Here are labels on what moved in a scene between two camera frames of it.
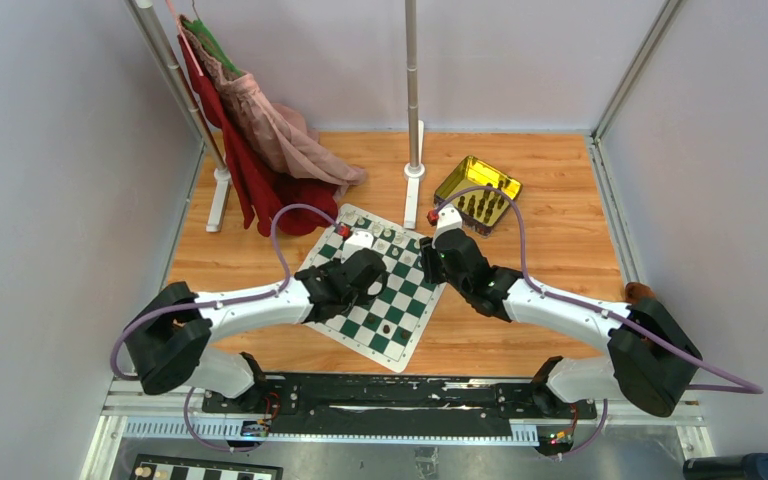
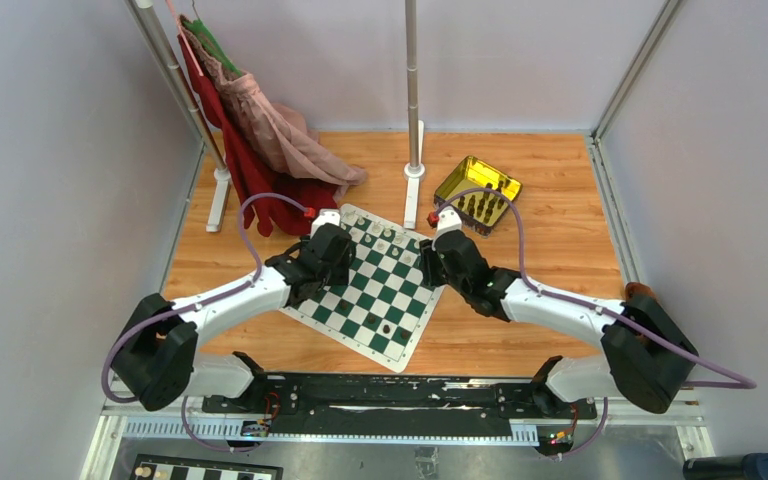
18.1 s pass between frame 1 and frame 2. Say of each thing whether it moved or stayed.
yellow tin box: stayed
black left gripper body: moved
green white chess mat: stayed
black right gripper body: stayed
